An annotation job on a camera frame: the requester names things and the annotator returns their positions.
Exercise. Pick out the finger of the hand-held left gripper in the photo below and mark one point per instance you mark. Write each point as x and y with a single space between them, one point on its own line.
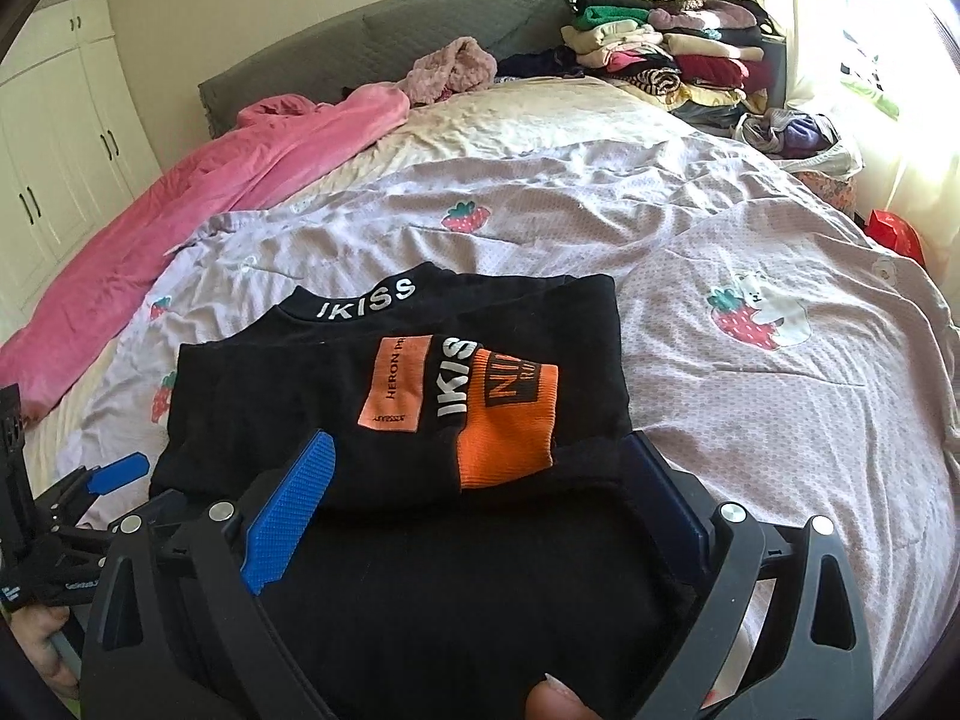
169 504
116 472

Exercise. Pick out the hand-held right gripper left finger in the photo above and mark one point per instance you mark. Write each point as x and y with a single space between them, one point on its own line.
289 510

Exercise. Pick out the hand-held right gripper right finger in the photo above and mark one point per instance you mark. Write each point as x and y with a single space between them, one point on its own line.
671 502

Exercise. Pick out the black sweater with orange cuffs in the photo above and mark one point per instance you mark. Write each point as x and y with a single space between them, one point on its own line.
337 382

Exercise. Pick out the basket of loose clothes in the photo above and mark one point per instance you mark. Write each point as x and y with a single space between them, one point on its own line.
799 135

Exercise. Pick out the stack of folded clothes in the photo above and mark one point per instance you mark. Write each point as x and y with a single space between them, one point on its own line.
660 45

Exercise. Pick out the person's left hand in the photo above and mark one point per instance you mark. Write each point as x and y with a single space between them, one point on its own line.
41 645

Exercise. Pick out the person's right hand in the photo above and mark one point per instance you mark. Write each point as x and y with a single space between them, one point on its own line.
559 701

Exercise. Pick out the lilac strawberry print quilt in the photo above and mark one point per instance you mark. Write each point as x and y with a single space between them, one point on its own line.
675 240

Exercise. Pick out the pink blanket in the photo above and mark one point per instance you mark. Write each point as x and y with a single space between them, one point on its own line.
187 187

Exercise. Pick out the cream wardrobe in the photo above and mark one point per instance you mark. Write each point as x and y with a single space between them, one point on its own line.
52 127

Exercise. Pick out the red bag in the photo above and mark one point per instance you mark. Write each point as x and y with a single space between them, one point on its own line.
896 232

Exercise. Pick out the cream bed sheet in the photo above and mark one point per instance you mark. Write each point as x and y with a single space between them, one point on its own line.
540 112

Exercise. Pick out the dark navy garment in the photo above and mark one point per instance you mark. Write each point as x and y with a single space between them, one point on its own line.
536 64

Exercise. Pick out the pink fluffy garment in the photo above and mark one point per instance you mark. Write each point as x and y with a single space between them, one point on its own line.
450 67

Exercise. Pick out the grey quilted headboard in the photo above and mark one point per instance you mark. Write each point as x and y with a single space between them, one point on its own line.
375 37

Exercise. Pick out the white window curtain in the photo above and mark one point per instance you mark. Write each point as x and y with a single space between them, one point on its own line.
922 15

